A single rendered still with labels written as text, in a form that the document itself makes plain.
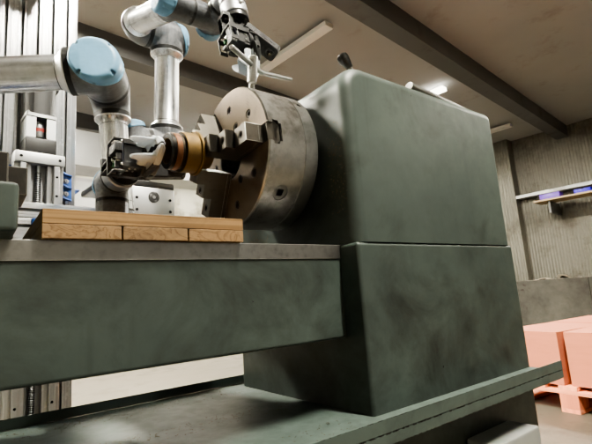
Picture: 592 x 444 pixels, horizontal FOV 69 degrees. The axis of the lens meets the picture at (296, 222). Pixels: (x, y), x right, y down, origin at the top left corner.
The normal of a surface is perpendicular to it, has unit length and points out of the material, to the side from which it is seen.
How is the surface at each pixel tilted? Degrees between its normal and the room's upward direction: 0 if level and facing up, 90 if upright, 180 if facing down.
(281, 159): 106
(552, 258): 90
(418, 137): 90
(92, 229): 90
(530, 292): 90
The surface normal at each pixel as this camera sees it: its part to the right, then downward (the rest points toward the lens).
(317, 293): 0.59, -0.18
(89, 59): 0.33, -0.19
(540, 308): -0.59, -0.10
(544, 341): -0.88, -0.02
